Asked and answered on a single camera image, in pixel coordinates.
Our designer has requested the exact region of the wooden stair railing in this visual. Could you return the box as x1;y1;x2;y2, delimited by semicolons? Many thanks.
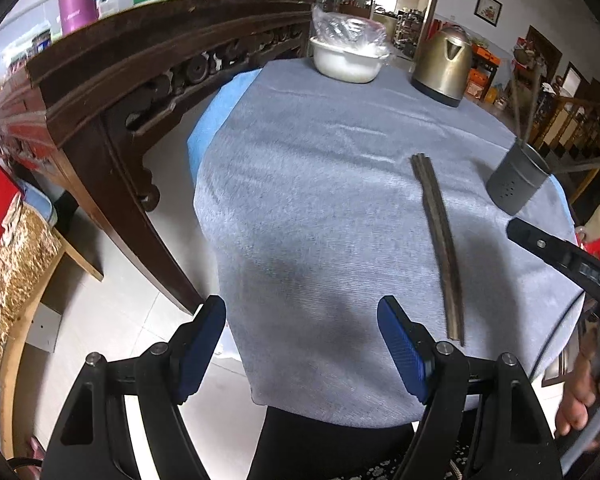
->
525;95;600;202

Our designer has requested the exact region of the dark wooden chopstick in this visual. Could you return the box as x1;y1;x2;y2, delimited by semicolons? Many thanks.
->
417;155;467;347
555;162;600;176
511;77;526;143
552;156;600;171
411;154;460;342
525;72;542;146

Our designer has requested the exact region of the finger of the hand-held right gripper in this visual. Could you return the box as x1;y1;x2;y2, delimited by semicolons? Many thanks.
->
506;217;582;269

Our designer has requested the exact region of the glass jar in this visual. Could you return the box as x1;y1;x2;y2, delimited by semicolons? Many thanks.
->
30;30;52;57

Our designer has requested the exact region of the gold patterned sack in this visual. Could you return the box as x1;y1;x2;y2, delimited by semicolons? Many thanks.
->
0;205;64;387

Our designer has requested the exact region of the grey tablecloth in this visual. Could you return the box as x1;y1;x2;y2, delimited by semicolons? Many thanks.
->
195;55;586;428

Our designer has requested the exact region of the blue table cover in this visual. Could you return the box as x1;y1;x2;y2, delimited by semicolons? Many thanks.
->
187;71;577;228

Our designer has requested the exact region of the white bowl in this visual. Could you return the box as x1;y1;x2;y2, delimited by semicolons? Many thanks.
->
310;35;388;85

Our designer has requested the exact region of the black cable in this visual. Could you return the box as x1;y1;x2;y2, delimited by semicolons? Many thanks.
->
527;292;589;386

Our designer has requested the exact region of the grey metal cup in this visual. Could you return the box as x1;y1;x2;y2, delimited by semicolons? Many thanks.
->
486;137;551;216

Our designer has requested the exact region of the low wooden bench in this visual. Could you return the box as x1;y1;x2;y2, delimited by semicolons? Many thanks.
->
0;225;105;461

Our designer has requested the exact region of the clear plastic bag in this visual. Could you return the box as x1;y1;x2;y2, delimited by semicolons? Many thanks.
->
312;5;388;57

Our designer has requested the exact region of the orange box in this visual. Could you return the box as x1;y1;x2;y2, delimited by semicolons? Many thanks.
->
471;42;501;69

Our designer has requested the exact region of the person's black floral clothing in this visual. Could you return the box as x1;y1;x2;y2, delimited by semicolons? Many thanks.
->
247;405;481;480

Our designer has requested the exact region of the framed picture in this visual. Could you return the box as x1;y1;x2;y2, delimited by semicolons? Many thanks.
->
474;0;504;28

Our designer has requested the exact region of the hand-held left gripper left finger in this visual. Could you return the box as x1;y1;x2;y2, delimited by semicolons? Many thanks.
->
40;295;227;480

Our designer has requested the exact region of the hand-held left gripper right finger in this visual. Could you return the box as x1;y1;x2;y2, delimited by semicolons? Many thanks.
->
377;296;564;480

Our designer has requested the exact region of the carved dark wooden sideboard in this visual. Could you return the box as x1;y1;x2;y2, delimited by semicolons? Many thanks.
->
0;0;317;316

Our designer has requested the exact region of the person's right hand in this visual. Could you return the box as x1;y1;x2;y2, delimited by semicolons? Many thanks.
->
554;344;600;437

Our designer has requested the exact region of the gold electric kettle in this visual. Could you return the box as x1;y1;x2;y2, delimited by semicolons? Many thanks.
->
411;25;473;107

